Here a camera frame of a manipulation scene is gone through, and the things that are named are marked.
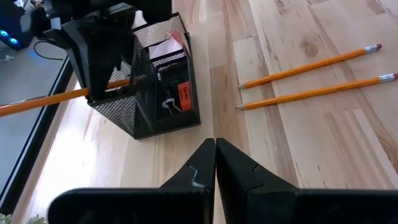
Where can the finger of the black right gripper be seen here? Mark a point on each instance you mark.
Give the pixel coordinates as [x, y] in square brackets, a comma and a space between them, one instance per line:
[93, 56]
[134, 53]

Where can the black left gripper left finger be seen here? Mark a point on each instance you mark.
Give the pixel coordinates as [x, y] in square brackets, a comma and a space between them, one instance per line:
[174, 202]

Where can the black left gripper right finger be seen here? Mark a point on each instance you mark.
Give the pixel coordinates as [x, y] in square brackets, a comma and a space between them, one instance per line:
[280, 205]

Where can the pink sticky note pad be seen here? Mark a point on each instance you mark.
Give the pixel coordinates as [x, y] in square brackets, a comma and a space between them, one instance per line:
[164, 48]

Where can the red eraser block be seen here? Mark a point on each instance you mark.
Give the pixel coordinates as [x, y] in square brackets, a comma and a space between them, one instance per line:
[185, 96]

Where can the yellow pencil with eraser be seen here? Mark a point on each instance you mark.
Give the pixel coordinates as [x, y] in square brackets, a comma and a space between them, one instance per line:
[40, 101]
[311, 66]
[311, 92]

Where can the black mesh desk organizer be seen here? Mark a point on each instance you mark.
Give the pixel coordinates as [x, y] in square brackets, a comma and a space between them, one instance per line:
[140, 118]

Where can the silver paper clip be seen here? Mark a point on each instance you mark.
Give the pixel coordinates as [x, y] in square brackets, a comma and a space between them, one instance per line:
[169, 104]

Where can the black computer with blue lights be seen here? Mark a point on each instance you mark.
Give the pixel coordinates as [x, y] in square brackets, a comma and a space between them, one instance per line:
[12, 31]

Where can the white floor scrap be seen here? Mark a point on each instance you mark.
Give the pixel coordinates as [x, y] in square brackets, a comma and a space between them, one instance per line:
[7, 58]

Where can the green succulent in pot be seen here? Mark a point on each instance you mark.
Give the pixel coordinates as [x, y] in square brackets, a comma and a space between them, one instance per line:
[6, 219]

